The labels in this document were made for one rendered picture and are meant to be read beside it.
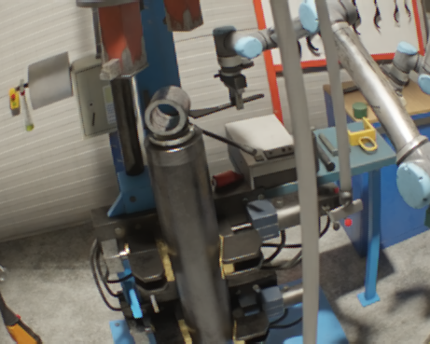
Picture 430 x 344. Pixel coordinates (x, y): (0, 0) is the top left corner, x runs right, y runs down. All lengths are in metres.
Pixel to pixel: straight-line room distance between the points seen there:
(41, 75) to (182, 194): 1.09
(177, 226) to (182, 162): 0.26
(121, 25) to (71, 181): 2.80
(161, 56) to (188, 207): 0.65
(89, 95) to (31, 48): 1.25
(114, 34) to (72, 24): 2.22
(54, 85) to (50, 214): 1.89
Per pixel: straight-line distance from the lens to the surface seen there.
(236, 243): 2.92
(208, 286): 2.97
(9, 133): 4.83
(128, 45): 2.35
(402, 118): 1.96
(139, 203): 3.06
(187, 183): 2.70
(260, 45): 2.57
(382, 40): 5.15
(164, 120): 2.72
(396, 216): 4.35
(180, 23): 2.66
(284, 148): 3.09
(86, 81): 3.44
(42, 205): 5.08
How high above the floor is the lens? 2.67
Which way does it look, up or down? 30 degrees down
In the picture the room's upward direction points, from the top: 9 degrees counter-clockwise
